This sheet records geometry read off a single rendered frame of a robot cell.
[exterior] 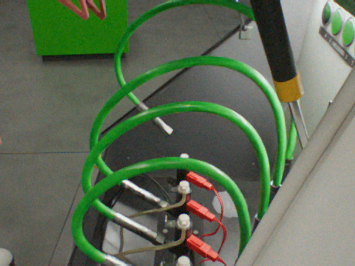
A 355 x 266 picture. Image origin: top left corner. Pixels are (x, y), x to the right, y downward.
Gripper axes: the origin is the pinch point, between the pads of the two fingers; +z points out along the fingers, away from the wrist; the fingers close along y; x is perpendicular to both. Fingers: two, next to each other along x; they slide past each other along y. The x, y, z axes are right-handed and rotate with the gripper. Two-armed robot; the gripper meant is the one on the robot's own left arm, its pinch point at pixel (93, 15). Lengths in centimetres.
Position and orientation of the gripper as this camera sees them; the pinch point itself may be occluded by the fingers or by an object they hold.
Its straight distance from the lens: 82.8
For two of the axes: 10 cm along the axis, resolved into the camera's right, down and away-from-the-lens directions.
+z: 4.7, 8.8, -0.5
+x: -6.9, 4.1, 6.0
